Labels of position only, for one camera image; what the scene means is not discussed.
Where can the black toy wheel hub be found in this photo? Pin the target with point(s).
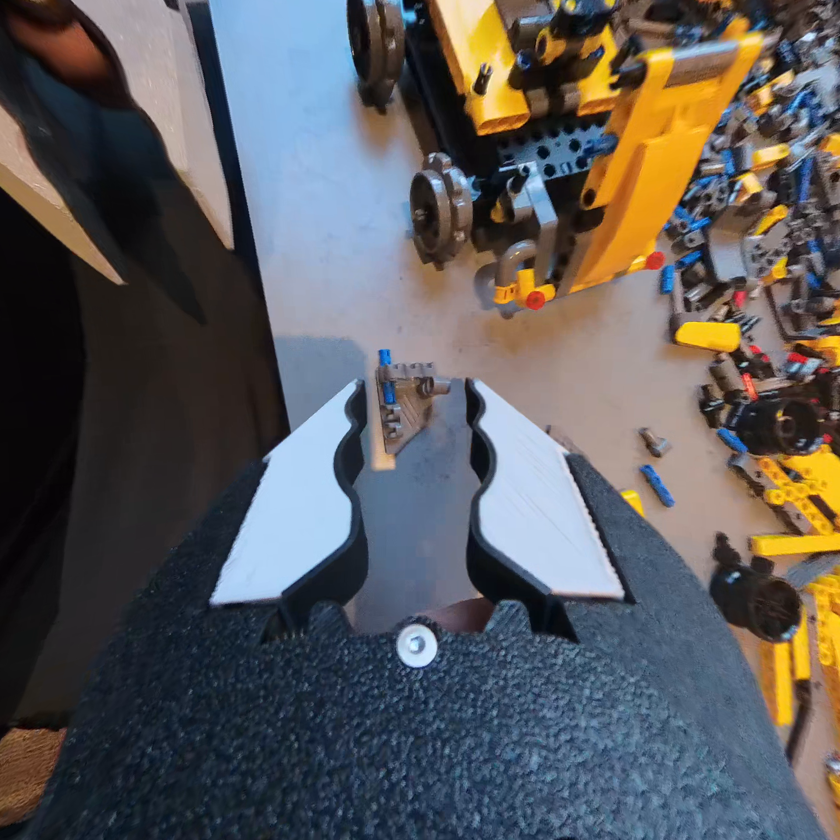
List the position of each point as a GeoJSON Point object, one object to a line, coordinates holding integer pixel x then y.
{"type": "Point", "coordinates": [754, 597]}

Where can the yellow black toy brick vehicle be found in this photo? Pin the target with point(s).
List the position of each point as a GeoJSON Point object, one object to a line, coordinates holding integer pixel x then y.
{"type": "Point", "coordinates": [643, 164]}

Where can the blue toy pin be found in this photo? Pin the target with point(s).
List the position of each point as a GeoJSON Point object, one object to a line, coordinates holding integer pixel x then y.
{"type": "Point", "coordinates": [657, 485]}

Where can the grey desk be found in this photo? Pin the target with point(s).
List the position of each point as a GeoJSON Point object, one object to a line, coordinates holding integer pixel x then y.
{"type": "Point", "coordinates": [328, 229]}

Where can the small grey brick assembly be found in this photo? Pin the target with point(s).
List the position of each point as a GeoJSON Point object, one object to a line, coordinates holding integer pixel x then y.
{"type": "Point", "coordinates": [403, 407]}

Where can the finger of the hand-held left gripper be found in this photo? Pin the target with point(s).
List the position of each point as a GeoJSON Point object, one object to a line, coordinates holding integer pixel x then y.
{"type": "Point", "coordinates": [164, 79]}
{"type": "Point", "coordinates": [39, 190]}

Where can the yellow toy beam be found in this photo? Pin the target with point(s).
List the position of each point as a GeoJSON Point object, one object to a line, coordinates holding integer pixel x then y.
{"type": "Point", "coordinates": [633, 502]}

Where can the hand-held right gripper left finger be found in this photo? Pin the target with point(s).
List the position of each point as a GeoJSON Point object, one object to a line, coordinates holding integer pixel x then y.
{"type": "Point", "coordinates": [289, 525]}

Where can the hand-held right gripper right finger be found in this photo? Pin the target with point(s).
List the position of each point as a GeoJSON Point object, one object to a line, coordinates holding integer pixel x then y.
{"type": "Point", "coordinates": [544, 518]}

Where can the pile of toy brick pieces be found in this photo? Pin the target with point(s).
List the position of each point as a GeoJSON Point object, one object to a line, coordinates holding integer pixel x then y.
{"type": "Point", "coordinates": [787, 262]}

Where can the person's left hand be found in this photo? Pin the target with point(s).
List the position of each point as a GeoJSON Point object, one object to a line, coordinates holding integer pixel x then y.
{"type": "Point", "coordinates": [59, 43]}

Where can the grey toy connector piece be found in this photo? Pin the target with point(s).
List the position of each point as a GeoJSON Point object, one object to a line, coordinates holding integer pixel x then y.
{"type": "Point", "coordinates": [655, 443]}

